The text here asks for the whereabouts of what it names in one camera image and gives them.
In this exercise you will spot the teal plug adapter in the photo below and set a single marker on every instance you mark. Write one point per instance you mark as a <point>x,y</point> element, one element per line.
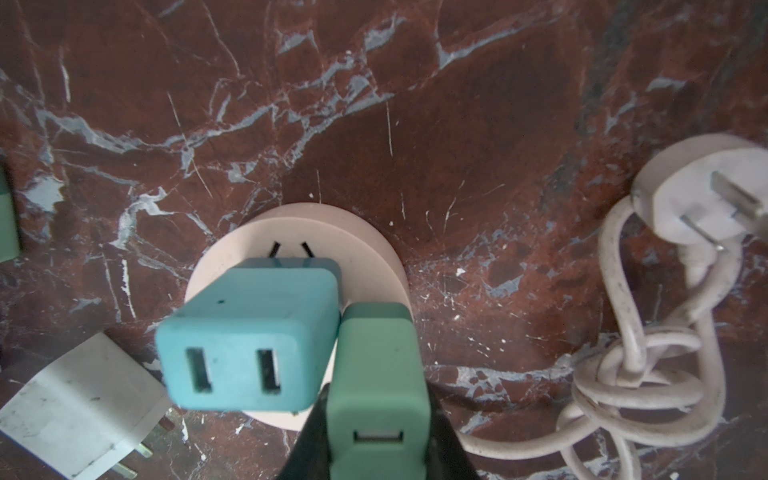
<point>258,338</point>

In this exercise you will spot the pink round power strip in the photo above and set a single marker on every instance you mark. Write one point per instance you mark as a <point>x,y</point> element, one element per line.
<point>371,271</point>

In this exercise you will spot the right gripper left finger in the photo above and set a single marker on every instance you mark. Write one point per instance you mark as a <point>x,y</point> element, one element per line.
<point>310,456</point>

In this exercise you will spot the white plug adapter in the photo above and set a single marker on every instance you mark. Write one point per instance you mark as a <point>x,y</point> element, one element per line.
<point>86,411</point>

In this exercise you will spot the green plug adapter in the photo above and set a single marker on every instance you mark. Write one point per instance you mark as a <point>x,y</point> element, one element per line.
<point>10,246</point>
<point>378,410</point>

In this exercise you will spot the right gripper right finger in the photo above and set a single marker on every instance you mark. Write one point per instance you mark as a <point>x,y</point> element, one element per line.
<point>446,459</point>

